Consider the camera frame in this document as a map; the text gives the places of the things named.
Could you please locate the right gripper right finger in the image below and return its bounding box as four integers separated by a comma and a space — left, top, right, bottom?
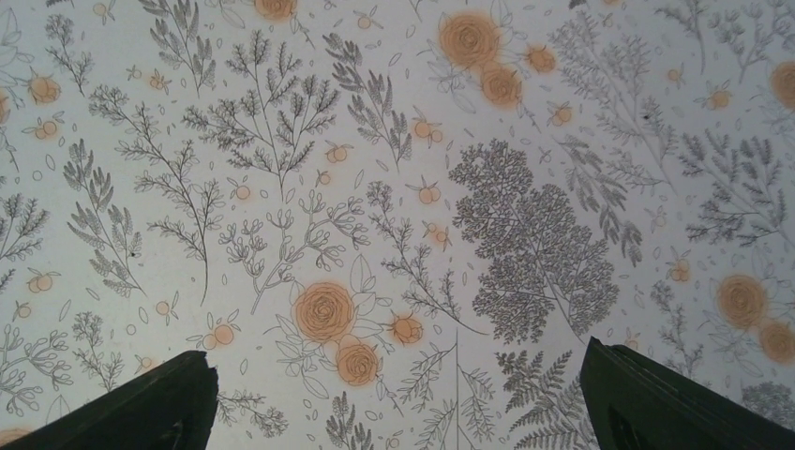
580, 337, 794, 450

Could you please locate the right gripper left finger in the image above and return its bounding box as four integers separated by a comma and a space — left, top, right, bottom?
2, 351, 218, 450

